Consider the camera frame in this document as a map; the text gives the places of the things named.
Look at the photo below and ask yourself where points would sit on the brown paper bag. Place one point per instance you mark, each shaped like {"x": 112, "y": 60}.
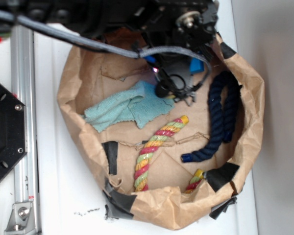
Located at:
{"x": 179, "y": 193}

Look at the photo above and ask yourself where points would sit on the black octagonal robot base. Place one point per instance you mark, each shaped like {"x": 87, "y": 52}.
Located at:
{"x": 12, "y": 131}

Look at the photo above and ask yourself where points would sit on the aluminium extrusion rail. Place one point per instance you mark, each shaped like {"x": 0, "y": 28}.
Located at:
{"x": 26, "y": 180}

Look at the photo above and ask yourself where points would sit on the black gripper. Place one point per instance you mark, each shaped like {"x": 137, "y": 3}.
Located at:
{"x": 179, "y": 32}

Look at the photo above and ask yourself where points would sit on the metal corner bracket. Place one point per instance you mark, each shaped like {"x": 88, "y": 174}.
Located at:
{"x": 22, "y": 220}

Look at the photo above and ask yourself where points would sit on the teal cloth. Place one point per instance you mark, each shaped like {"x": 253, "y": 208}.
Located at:
{"x": 139, "y": 104}

